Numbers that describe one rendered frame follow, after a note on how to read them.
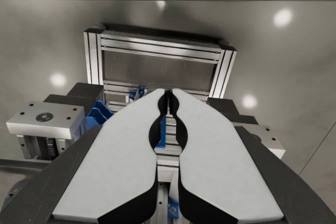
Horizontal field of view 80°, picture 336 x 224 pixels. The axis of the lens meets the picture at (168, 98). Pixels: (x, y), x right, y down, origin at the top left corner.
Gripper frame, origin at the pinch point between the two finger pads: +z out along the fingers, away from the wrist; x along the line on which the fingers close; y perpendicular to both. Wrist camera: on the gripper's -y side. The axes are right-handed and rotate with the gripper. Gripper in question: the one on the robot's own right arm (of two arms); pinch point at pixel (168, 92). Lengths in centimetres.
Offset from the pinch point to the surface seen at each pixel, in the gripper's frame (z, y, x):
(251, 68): 123, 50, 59
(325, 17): 123, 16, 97
